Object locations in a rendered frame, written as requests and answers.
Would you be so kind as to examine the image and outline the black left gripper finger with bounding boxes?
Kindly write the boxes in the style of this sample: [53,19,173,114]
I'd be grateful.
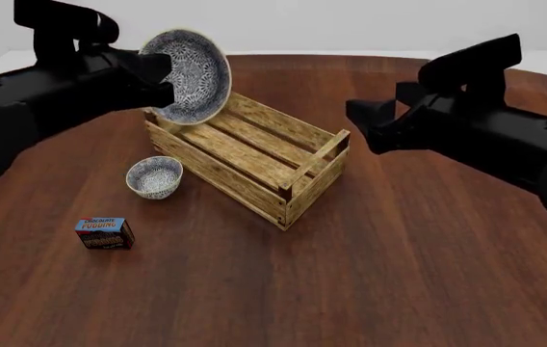
[137,52,176,87]
[128,81,176,110]

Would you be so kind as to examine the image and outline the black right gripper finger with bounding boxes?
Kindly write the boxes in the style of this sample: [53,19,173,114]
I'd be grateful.
[366,119,430,156]
[345,98,399,126]

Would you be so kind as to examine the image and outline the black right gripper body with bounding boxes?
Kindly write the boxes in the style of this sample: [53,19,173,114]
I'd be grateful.
[392,81,454,150]

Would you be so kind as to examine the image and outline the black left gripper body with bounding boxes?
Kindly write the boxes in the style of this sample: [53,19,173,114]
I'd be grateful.
[91,49,148,114]

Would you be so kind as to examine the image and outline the large blue patterned bowl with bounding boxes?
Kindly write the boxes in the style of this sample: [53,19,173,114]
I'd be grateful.
[137,29,233,127]

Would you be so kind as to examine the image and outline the small blue patterned bowl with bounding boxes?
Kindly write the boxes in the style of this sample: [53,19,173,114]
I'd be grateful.
[125,155,184,200]

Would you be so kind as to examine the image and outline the wooden slat tray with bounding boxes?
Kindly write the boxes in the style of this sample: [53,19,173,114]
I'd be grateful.
[143,92,352,231]

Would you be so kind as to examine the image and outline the right gripper plate on stalk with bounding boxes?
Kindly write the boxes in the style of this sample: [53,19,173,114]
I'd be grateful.
[417,33,524,106]

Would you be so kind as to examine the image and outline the gripper plate on stalk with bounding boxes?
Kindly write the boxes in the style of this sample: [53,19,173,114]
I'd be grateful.
[417,33,524,106]
[13,0,121,64]

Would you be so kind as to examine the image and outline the left gripper plate on stalk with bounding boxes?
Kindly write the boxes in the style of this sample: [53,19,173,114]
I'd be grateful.
[13,0,121,64]

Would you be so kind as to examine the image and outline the chocolate pudding box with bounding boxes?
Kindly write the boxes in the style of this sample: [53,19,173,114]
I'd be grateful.
[74,217,136,252]

